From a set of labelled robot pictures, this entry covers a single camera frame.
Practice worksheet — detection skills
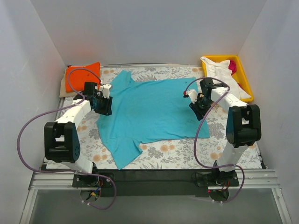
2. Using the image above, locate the turquoise t shirt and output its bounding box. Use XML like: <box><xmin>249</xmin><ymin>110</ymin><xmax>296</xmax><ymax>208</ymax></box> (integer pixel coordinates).
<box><xmin>96</xmin><ymin>70</ymin><xmax>210</xmax><ymax>169</ymax></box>

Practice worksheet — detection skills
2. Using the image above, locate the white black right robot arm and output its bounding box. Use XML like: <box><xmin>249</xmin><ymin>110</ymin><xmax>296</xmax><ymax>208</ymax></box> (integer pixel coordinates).
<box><xmin>183</xmin><ymin>77</ymin><xmax>262</xmax><ymax>186</ymax></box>

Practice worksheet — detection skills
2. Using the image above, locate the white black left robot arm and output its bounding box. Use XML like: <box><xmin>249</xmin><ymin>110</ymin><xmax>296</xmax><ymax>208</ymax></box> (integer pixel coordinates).
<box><xmin>44</xmin><ymin>82</ymin><xmax>113</xmax><ymax>187</ymax></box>

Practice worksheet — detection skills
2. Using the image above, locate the orange folded t shirt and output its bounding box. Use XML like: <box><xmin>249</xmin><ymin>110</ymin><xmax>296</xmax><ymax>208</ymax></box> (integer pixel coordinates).
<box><xmin>64</xmin><ymin>62</ymin><xmax>100</xmax><ymax>93</ymax></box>

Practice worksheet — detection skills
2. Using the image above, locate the beige folded t shirt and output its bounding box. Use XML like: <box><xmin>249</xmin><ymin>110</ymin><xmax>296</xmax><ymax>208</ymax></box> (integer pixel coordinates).
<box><xmin>59</xmin><ymin>74</ymin><xmax>77</xmax><ymax>98</ymax></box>

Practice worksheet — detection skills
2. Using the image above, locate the white t shirt in bin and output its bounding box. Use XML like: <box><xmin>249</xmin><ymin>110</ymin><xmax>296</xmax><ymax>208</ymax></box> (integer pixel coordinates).
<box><xmin>200</xmin><ymin>56</ymin><xmax>251</xmax><ymax>99</ymax></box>

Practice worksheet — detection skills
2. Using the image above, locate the floral patterned table mat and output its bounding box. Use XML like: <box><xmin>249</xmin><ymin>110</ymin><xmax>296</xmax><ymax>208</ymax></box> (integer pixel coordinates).
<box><xmin>77</xmin><ymin>65</ymin><xmax>262</xmax><ymax>169</ymax></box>

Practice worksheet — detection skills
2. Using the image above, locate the yellow plastic bin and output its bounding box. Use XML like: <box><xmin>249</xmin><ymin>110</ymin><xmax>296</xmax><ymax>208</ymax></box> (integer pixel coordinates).
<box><xmin>202</xmin><ymin>55</ymin><xmax>254</xmax><ymax>103</ymax></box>

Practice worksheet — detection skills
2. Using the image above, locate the magenta t shirt in bin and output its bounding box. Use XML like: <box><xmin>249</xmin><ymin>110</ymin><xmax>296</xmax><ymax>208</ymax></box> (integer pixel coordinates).
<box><xmin>228</xmin><ymin>59</ymin><xmax>242</xmax><ymax>99</ymax></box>

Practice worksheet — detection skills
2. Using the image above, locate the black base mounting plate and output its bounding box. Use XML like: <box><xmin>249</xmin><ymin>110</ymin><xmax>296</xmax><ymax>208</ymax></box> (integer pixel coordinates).
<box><xmin>72</xmin><ymin>169</ymin><xmax>241</xmax><ymax>197</ymax></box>

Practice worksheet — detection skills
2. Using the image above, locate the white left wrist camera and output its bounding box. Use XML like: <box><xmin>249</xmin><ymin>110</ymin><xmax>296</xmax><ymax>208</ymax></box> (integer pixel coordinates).
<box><xmin>99</xmin><ymin>84</ymin><xmax>112</xmax><ymax>98</ymax></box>

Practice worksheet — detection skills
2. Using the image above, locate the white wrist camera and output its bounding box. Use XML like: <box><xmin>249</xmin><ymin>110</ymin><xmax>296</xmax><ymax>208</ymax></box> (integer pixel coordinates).
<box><xmin>183</xmin><ymin>89</ymin><xmax>198</xmax><ymax>104</ymax></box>
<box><xmin>99</xmin><ymin>84</ymin><xmax>112</xmax><ymax>98</ymax></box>

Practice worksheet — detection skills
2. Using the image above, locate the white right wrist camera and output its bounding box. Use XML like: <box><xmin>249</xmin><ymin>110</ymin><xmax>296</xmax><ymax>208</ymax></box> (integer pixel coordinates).
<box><xmin>183</xmin><ymin>89</ymin><xmax>198</xmax><ymax>104</ymax></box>

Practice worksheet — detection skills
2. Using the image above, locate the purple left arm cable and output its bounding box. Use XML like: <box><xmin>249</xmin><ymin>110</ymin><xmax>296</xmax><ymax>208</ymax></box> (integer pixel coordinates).
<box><xmin>17</xmin><ymin>68</ymin><xmax>117</xmax><ymax>210</ymax></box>

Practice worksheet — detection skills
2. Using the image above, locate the aluminium frame rail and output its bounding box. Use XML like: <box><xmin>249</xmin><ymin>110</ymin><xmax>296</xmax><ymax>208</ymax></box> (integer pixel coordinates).
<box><xmin>30</xmin><ymin>169</ymin><xmax>281</xmax><ymax>189</ymax></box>

